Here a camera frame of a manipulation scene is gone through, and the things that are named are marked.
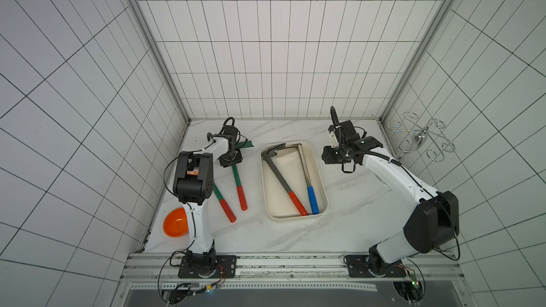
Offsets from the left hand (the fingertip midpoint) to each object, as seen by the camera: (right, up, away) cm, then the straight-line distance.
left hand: (233, 164), depth 101 cm
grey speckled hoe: (+16, +4, -3) cm, 17 cm away
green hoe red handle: (-1, -15, -13) cm, 20 cm away
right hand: (+42, +7, -14) cm, 45 cm away
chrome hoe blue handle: (+36, -12, -16) cm, 41 cm away
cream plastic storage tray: (+22, -16, -12) cm, 30 cm away
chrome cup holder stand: (+76, +15, -26) cm, 82 cm away
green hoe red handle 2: (+7, +10, -3) cm, 12 cm away
